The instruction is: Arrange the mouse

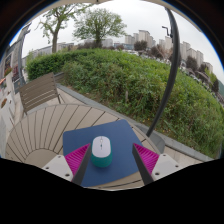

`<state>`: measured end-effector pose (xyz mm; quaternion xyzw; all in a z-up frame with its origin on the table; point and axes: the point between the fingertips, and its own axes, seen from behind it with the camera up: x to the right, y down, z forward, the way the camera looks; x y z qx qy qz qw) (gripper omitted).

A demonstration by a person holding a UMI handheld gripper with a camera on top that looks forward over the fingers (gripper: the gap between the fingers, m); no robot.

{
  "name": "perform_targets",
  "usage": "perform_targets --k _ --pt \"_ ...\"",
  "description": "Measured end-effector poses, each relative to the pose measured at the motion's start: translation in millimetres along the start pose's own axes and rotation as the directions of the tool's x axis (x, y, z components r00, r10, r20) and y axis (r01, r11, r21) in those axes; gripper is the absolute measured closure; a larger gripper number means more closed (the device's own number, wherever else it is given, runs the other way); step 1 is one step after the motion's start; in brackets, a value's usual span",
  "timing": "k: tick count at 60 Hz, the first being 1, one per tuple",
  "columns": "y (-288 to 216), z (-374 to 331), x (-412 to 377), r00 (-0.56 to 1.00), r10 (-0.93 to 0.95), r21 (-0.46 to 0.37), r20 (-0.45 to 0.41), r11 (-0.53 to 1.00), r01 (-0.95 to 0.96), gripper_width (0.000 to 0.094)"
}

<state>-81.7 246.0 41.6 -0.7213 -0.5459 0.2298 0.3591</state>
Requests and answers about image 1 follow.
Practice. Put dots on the white and teal computer mouse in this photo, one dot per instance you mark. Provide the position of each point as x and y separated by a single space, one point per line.
101 148

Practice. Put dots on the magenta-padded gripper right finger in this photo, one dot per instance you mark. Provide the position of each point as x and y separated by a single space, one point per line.
165 165

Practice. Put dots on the grey street sign post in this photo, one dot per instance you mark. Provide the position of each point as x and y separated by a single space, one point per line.
20 56

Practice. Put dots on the dark blue mouse pad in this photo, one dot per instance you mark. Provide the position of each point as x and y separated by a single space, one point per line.
121 140

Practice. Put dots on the curved dark parasol pole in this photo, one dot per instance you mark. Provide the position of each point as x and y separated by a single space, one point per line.
173 66

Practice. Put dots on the slatted wooden garden chair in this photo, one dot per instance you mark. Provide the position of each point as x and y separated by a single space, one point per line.
38 91

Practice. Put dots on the tall thin-crowned tree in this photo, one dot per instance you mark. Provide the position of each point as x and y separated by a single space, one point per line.
54 36

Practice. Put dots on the round-crowned green tree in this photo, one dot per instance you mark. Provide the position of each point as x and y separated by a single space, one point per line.
98 25

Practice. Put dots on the distant high-rise buildings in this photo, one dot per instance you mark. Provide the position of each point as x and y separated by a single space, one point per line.
144 36

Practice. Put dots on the green hedge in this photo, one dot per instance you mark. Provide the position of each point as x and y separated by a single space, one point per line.
133 80

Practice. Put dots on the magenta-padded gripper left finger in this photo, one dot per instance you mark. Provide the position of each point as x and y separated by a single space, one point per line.
59 165

